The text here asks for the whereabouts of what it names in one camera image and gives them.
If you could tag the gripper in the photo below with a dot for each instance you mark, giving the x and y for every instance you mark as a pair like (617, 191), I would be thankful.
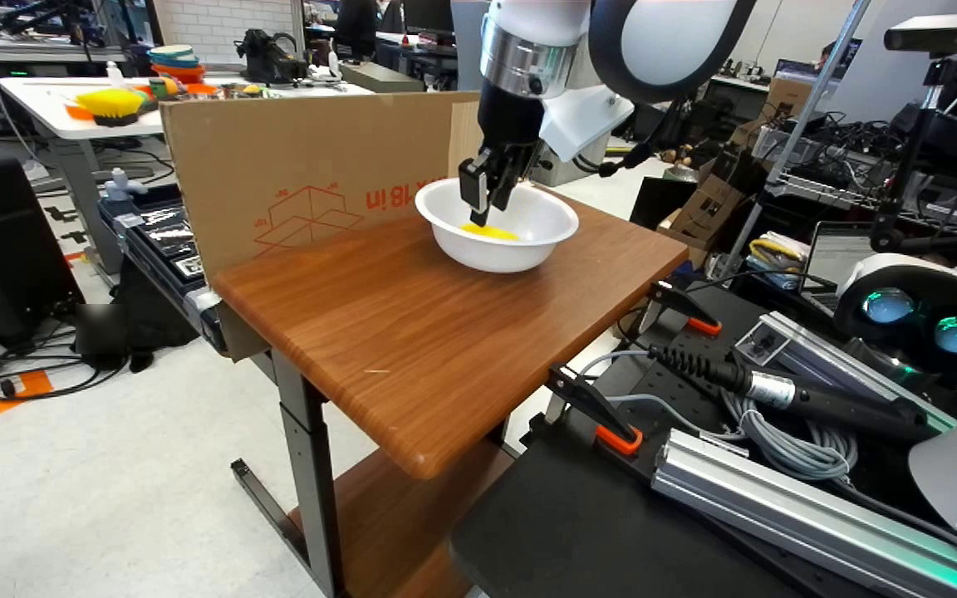
(510, 116)

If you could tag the yellow object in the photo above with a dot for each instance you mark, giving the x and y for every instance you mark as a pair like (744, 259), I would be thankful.
(495, 232)

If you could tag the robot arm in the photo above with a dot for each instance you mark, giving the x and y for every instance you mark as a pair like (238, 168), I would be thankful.
(669, 41)

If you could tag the white plastic basin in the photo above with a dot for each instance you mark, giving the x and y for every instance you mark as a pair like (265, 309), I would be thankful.
(528, 241)

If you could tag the large cardboard box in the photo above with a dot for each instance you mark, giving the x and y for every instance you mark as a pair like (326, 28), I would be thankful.
(296, 158)

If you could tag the black clamp with orange tip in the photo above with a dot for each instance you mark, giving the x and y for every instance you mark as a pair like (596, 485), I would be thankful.
(595, 407)
(686, 307)

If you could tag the black machine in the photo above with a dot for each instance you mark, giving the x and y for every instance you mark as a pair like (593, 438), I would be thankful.
(267, 58)

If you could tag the slanted metal stand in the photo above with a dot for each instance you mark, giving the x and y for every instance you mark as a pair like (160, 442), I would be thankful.
(786, 141)

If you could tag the pile of cloths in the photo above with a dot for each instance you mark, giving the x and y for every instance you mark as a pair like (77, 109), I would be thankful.
(777, 257)

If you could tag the small cardboard box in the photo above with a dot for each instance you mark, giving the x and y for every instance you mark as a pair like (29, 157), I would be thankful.
(790, 95)

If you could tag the stack of coloured bowls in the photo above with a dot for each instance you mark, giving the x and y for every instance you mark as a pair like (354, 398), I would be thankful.
(175, 62)

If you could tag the laptop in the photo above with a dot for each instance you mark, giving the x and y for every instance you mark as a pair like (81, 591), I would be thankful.
(836, 257)

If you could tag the silver control box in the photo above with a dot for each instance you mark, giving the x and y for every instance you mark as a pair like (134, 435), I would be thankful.
(802, 349)

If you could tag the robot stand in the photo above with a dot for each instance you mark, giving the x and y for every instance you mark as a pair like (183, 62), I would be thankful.
(561, 531)

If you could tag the yellow brush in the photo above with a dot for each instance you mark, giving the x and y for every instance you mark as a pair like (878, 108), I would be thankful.
(110, 104)

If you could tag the small white bottle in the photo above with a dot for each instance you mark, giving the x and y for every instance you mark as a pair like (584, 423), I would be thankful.
(114, 73)

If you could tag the white and black headset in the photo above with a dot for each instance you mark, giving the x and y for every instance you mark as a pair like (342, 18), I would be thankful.
(919, 286)

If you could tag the white table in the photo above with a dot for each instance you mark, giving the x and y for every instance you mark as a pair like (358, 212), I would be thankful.
(55, 108)

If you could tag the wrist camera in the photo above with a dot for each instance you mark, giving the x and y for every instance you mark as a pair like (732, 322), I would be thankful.
(582, 120)

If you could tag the aluminium rail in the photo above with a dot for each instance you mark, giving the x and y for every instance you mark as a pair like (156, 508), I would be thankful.
(777, 507)

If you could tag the camera on mount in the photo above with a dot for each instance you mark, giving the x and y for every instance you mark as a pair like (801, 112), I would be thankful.
(944, 33)

